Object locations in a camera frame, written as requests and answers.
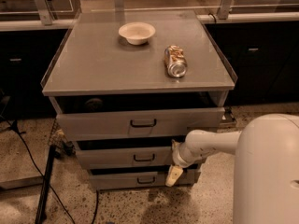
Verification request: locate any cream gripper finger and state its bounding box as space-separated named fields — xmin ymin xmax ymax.
xmin=165 ymin=165 xmax=183 ymax=187

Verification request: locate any grey drawer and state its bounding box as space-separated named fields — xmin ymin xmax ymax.
xmin=88 ymin=163 xmax=202 ymax=191
xmin=76 ymin=135 xmax=185 ymax=170
xmin=57 ymin=91 xmax=224 ymax=141

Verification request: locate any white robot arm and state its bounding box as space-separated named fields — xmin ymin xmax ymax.
xmin=165 ymin=114 xmax=299 ymax=224

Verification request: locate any grey drawer cabinet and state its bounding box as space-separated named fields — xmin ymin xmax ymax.
xmin=43 ymin=10 xmax=236 ymax=190

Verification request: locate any crushed silver soda can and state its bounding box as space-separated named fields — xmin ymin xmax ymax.
xmin=164 ymin=45 xmax=187 ymax=78

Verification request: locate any white paper bowl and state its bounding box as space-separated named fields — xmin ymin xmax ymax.
xmin=119 ymin=22 xmax=156 ymax=46

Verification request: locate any dark back counter cabinet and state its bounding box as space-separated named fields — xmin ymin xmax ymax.
xmin=1 ymin=21 xmax=299 ymax=118

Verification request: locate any black tripod leg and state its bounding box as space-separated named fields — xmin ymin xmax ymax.
xmin=35 ymin=145 xmax=56 ymax=224

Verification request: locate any glass railing partition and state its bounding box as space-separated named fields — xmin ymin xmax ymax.
xmin=0 ymin=0 xmax=299 ymax=23

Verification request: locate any black floor cable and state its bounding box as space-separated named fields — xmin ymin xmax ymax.
xmin=0 ymin=114 xmax=100 ymax=224

